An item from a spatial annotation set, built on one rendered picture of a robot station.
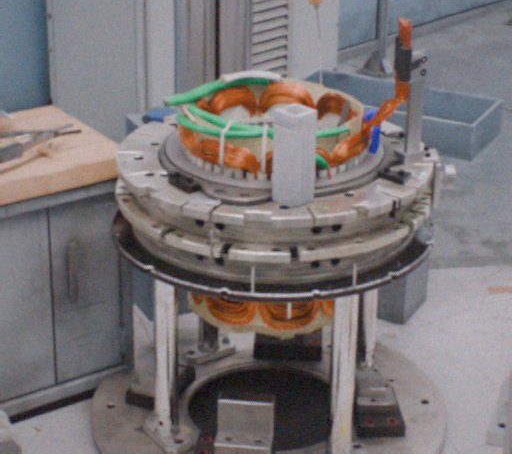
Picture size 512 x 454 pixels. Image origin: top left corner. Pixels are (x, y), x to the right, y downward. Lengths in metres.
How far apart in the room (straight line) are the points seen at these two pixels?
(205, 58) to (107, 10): 1.92
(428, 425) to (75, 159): 0.47
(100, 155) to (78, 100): 2.45
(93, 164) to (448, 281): 0.60
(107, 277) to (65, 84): 2.45
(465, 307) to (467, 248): 2.03
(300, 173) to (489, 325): 0.56
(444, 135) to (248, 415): 0.42
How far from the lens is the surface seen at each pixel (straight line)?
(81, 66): 3.84
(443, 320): 1.73
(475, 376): 1.61
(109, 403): 1.50
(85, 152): 1.45
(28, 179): 1.39
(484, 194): 4.17
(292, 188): 1.23
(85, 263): 1.48
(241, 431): 1.38
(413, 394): 1.53
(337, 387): 1.35
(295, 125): 1.21
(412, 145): 1.35
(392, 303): 1.70
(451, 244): 3.81
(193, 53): 1.79
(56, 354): 1.51
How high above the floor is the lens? 1.59
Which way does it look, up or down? 23 degrees down
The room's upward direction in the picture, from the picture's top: 1 degrees clockwise
